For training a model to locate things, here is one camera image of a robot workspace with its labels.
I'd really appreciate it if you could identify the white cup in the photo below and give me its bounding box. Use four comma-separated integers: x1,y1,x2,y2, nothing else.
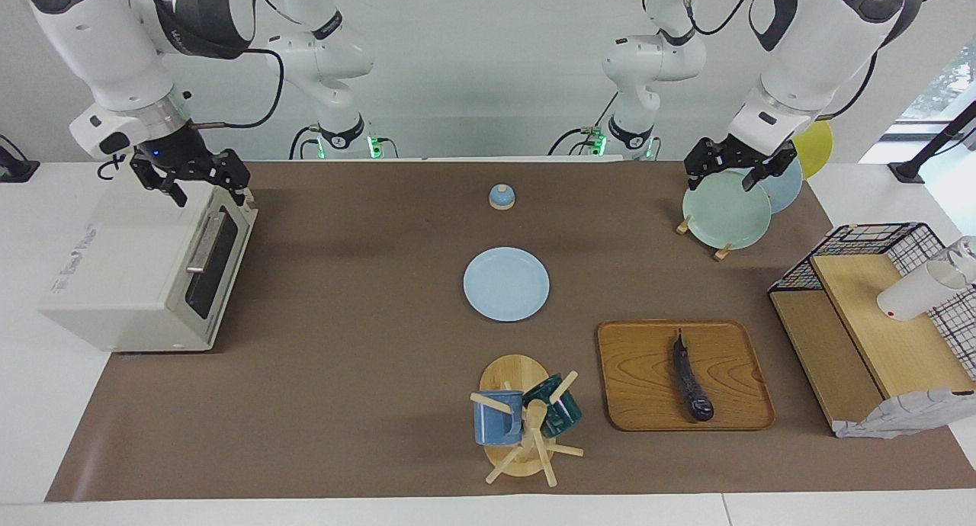
876,261,969,322

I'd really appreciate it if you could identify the black stand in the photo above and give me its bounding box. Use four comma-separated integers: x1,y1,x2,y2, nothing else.
888,99,976,184

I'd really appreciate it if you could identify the clear glass cup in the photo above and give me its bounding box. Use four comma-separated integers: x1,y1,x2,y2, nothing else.
945,236,976,287

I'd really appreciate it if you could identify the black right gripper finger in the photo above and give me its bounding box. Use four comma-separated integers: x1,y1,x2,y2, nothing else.
212,149,251,205
130,154,188,208

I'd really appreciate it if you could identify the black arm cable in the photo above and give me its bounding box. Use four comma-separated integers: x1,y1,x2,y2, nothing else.
191,48,284,129
679,0,878,120

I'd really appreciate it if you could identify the glass oven door with handle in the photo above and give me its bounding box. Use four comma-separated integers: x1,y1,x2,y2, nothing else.
177,187,258,351

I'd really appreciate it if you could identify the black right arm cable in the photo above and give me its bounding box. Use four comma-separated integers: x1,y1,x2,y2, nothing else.
191,48,284,129

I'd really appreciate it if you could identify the light blue serving plate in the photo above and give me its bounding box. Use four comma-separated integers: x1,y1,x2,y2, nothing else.
463,247,551,322

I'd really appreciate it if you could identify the yellow plate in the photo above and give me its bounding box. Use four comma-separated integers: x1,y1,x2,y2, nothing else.
791,120,833,180

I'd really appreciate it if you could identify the wooden step shelf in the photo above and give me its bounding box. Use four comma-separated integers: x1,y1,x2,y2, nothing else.
769,253,976,435

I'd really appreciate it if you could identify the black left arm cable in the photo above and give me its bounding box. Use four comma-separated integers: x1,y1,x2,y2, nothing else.
679,0,878,120

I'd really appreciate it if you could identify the dark purple eggplant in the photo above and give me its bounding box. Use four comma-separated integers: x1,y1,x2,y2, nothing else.
671,328,715,422

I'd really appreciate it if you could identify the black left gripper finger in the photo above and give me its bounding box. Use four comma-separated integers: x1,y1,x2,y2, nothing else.
684,137,725,191
740,160,788,194

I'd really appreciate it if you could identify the black wire basket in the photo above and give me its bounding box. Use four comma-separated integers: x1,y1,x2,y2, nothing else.
768,222,976,382

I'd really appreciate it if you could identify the brown table mat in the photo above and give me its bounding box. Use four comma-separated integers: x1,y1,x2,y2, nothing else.
44,160,976,502

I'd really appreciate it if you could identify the pale green plate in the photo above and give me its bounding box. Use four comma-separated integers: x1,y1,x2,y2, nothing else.
682,169,772,250

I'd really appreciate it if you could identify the white patterned cloth liner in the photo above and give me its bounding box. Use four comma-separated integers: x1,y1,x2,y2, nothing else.
831,387,976,440

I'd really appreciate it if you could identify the black left base cable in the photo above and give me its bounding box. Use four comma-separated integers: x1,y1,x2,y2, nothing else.
547,91,620,157

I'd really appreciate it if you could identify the dark green mug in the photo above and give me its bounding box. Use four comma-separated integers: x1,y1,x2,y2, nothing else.
522,374,583,439

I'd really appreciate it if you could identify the wooden plate rack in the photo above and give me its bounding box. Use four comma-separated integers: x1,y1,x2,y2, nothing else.
676,215,734,261

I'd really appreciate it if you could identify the blue mug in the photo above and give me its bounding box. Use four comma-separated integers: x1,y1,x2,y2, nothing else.
473,390,525,447

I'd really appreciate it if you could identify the light blue plate in rack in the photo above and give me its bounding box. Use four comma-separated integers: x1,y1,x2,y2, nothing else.
751,159,804,214

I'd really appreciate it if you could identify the wooden serving tray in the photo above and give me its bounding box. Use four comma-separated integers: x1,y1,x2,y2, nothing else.
597,319,777,432

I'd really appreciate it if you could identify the black clamp base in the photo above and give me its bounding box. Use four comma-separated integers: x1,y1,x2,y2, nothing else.
0,135,40,184

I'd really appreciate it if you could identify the wooden mug tree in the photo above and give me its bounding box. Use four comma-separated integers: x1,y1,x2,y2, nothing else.
469,354,585,487

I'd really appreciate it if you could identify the white toaster oven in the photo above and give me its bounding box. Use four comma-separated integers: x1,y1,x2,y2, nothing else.
38,164,258,353

